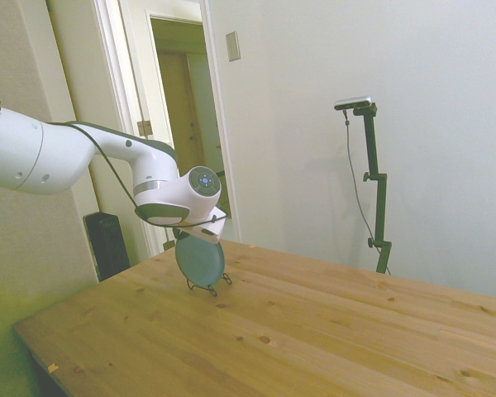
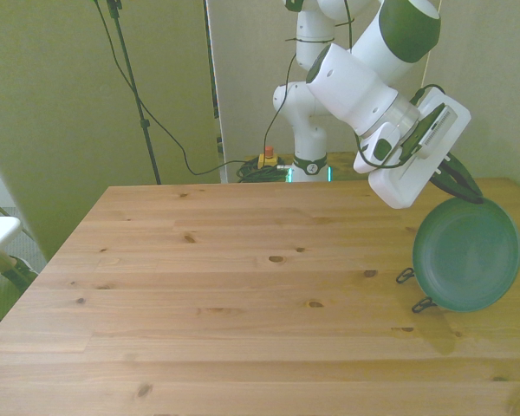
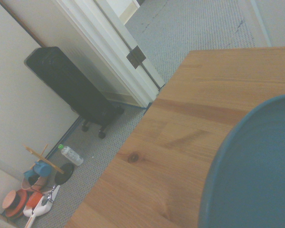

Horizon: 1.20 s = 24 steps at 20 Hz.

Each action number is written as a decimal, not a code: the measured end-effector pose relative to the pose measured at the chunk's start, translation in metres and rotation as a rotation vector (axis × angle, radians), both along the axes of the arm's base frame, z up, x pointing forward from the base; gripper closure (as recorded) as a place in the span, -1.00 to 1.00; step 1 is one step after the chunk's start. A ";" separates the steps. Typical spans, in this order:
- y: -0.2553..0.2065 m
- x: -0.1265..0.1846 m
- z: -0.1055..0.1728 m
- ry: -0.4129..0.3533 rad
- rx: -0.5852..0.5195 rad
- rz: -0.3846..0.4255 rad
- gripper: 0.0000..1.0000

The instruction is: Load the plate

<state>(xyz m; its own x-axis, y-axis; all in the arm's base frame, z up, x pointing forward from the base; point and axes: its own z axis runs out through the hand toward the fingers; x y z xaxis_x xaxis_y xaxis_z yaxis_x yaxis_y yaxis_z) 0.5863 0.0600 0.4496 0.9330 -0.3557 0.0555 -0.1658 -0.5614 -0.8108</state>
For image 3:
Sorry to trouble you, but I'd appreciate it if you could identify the black speaker box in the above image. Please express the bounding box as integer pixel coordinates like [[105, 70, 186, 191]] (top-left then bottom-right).
[[23, 46, 125, 140]]

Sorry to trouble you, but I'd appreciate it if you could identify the wooden mug tree black base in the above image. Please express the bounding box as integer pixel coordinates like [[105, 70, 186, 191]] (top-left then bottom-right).
[[23, 143, 75, 186]]

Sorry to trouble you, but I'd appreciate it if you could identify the clear bottle green cap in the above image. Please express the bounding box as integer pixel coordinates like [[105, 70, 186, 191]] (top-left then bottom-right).
[[57, 143, 85, 167]]

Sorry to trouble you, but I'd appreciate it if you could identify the blue plastic cup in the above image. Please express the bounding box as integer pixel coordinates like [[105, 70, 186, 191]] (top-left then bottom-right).
[[32, 160, 54, 178]]

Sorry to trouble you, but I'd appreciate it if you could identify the pink bowl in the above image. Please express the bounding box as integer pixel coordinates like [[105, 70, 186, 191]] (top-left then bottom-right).
[[21, 174, 48, 192]]

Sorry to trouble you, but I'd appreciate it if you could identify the teal round plate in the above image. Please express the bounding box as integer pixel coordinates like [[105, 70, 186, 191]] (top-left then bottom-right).
[[198, 93, 285, 228]]

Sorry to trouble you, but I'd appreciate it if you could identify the salmon round plate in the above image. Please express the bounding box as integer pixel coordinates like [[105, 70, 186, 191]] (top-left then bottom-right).
[[2, 190, 19, 210]]

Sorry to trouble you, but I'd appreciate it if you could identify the white open door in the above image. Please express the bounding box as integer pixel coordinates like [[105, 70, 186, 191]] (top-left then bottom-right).
[[123, 21, 166, 90]]

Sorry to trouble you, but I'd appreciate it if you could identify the white door frame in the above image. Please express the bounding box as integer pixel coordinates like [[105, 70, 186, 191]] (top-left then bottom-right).
[[54, 0, 161, 109]]

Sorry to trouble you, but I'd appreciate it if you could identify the orange bowl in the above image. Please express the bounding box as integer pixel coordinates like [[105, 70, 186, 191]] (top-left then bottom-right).
[[26, 191, 44, 208]]

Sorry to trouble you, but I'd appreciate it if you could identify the orange plate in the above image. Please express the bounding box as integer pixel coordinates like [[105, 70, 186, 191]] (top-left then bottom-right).
[[4, 189, 29, 218]]

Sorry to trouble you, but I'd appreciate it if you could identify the brass door hinge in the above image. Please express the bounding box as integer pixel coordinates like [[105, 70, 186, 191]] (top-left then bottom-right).
[[126, 45, 147, 70]]

